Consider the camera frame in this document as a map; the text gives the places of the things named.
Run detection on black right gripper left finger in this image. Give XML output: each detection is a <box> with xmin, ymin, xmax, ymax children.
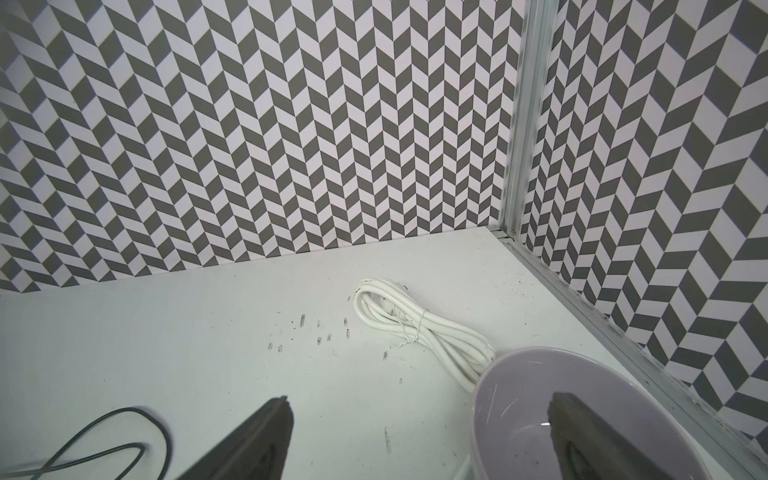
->
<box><xmin>180</xmin><ymin>396</ymin><xmax>294</xmax><ymax>480</ymax></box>

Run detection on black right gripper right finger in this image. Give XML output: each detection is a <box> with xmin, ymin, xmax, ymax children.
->
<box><xmin>547</xmin><ymin>392</ymin><xmax>670</xmax><ymax>480</ymax></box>

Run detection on black orange fan cable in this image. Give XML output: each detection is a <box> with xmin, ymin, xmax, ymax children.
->
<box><xmin>0</xmin><ymin>406</ymin><xmax>173</xmax><ymax>480</ymax></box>

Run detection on lilac ceramic bowl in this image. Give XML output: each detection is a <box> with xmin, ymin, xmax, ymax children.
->
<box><xmin>470</xmin><ymin>347</ymin><xmax>711</xmax><ymax>479</ymax></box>

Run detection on coiled white power cord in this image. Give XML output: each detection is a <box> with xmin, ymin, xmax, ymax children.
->
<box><xmin>352</xmin><ymin>277</ymin><xmax>498</xmax><ymax>394</ymax></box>

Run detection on aluminium corner post right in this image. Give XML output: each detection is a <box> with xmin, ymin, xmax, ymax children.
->
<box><xmin>499</xmin><ymin>0</ymin><xmax>558</xmax><ymax>240</ymax></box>

